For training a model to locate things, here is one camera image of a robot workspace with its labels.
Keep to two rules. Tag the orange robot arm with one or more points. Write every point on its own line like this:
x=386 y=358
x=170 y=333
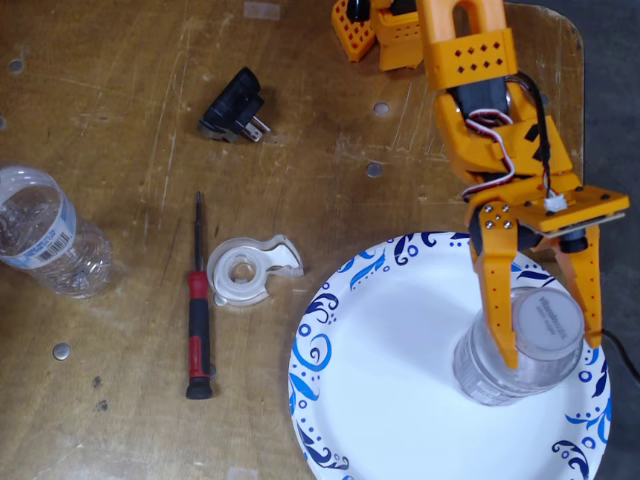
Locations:
x=470 y=55

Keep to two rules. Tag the clear water bottle white cap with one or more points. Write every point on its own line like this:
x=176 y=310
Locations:
x=50 y=225

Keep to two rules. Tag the black power plug adapter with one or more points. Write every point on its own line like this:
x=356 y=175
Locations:
x=232 y=102

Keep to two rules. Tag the white paper plate blue floral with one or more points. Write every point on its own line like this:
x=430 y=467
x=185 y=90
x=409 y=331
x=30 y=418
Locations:
x=390 y=375

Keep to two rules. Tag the round metal table insert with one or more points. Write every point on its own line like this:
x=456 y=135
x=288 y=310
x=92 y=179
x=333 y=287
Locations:
x=61 y=351
x=381 y=108
x=374 y=170
x=16 y=65

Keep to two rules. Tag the red black screwdriver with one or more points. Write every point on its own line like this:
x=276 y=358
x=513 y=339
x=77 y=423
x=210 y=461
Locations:
x=198 y=325

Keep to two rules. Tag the clear vitaminwater bottle white lid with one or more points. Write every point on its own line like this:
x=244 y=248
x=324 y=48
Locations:
x=545 y=320

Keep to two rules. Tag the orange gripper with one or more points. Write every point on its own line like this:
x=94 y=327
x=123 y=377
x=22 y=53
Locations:
x=496 y=223

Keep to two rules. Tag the clear tape strip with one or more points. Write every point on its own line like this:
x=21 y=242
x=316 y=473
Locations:
x=261 y=10
x=242 y=474

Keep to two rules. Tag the orange robot base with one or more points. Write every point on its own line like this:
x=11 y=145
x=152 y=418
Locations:
x=395 y=40

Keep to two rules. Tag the wrist camera on orange plate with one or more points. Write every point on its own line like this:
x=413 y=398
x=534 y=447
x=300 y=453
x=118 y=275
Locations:
x=590 y=205

